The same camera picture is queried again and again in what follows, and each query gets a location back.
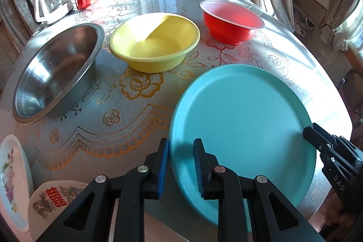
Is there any white floral plate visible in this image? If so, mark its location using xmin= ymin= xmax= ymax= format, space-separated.
xmin=1 ymin=134 xmax=34 ymax=233

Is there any teal round plate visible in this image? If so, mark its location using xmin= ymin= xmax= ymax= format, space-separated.
xmin=169 ymin=64 xmax=316 ymax=224

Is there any glass kettle white handle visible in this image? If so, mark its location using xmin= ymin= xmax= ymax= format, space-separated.
xmin=34 ymin=0 xmax=74 ymax=24

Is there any yellow plastic bowl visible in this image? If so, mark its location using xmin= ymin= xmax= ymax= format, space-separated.
xmin=109 ymin=12 xmax=200 ymax=73

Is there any white plate red dragon print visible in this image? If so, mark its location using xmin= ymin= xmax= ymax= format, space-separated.
xmin=27 ymin=180 xmax=88 ymax=241

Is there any red plastic bowl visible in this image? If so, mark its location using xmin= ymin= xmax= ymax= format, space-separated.
xmin=200 ymin=0 xmax=265 ymax=46

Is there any stainless steel bowl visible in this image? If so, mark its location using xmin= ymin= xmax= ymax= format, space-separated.
xmin=12 ymin=23 xmax=105 ymax=126

